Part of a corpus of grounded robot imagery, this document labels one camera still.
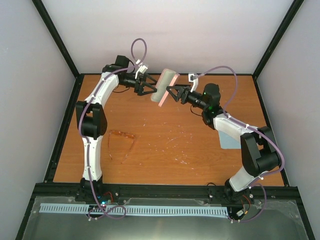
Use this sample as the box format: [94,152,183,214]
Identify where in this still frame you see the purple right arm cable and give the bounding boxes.
[196,65,286,224]

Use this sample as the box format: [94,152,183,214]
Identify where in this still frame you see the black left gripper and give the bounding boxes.
[118,72,157,96]

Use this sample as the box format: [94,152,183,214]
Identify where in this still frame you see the light blue slotted cable duct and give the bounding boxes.
[38,203,229,218]

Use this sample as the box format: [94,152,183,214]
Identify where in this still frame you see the light blue cleaning cloth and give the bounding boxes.
[218,131,241,150]

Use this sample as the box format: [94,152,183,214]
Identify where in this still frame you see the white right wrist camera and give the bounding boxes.
[188,73,199,92]

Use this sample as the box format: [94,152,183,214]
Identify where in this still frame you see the grey metal base plate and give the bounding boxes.
[23,197,308,240]

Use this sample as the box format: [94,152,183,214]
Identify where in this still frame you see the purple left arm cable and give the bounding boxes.
[77,37,148,221]

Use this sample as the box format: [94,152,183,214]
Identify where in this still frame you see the orange transparent sunglasses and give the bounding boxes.
[107,130,137,164]

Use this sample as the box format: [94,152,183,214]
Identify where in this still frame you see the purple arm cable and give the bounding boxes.
[77,37,148,221]
[196,65,286,224]

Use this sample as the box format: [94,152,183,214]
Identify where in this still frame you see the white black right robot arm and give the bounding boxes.
[166,83,284,202]

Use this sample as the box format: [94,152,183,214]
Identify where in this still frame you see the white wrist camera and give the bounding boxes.
[188,73,199,92]
[135,63,149,80]

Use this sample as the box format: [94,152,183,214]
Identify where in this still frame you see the pink glasses case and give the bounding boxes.
[150,68,180,107]

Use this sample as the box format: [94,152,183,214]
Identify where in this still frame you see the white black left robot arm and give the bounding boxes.
[75,55,157,202]

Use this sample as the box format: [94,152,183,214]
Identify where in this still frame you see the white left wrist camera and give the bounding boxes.
[135,63,149,80]

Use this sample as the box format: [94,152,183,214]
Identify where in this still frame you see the black aluminium mounting rail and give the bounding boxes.
[31,182,301,205]

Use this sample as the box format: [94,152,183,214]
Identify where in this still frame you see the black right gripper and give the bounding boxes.
[166,84,208,111]

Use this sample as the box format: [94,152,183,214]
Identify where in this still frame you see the black enclosure frame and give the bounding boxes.
[16,0,315,240]

